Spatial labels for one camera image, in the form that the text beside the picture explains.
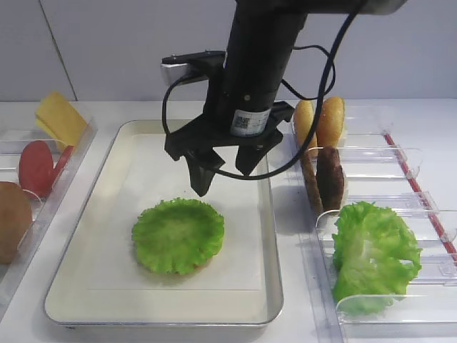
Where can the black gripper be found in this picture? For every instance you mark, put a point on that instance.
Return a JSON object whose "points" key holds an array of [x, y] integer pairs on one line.
{"points": [[203, 134]]}

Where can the green lettuce leaf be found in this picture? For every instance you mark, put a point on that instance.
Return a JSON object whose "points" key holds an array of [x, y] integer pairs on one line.
{"points": [[376, 256], [177, 236]]}

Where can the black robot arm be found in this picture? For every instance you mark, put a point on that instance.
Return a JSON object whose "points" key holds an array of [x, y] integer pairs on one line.
{"points": [[241, 109]]}

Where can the thin brown meat patty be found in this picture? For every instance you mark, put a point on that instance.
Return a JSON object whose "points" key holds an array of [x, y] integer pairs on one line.
{"points": [[311, 184]]}

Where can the dark brown meat patty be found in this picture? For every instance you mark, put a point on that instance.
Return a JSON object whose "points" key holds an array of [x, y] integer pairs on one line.
{"points": [[330, 178]]}

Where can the toasted bread slice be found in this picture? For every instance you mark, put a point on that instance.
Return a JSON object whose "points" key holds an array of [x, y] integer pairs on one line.
{"points": [[186, 268]]}

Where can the red tomato slice right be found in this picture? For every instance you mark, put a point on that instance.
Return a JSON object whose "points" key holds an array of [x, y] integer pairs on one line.
{"points": [[61, 163]]}

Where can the red tomato slice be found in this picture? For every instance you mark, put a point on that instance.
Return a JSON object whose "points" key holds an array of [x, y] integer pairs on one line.
{"points": [[61, 163], [36, 168]]}

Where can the yellow cheese slice front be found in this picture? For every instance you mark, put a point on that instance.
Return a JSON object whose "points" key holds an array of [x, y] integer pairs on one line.
{"points": [[62, 118]]}

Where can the yellow cheese slice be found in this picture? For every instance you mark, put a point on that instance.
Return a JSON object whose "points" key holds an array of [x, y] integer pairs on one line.
{"points": [[62, 118], [60, 144]]}

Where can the green lettuce leaf in rack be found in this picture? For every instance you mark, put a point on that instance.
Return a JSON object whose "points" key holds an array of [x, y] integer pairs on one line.
{"points": [[376, 256]]}

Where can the yellow cheese slice back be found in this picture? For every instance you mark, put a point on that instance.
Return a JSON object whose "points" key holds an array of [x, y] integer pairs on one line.
{"points": [[60, 144]]}

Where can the red tomato slice left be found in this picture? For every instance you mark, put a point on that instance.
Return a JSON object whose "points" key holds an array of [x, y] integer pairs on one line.
{"points": [[36, 168]]}

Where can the golden bun slice left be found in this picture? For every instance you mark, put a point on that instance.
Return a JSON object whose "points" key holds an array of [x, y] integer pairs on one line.
{"points": [[302, 121]]}

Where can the golden bun slice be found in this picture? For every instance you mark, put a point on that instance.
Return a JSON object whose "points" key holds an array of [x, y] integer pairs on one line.
{"points": [[331, 122], [302, 121]]}

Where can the white paper liner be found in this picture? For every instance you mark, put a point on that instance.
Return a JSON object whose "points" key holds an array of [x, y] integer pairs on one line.
{"points": [[151, 177]]}

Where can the cream metal tray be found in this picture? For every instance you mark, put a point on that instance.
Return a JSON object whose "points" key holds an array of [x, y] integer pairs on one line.
{"points": [[70, 300]]}

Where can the golden bun slice right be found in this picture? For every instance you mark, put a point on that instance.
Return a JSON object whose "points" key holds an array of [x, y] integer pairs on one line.
{"points": [[331, 122]]}

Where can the clear left ingredient rack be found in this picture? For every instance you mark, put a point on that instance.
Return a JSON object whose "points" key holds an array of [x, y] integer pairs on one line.
{"points": [[18, 129]]}

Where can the brown bun left rack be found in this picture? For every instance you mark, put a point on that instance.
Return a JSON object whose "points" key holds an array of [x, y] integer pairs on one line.
{"points": [[16, 218]]}

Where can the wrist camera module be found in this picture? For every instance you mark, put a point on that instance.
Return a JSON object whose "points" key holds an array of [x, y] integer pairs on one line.
{"points": [[192, 67]]}

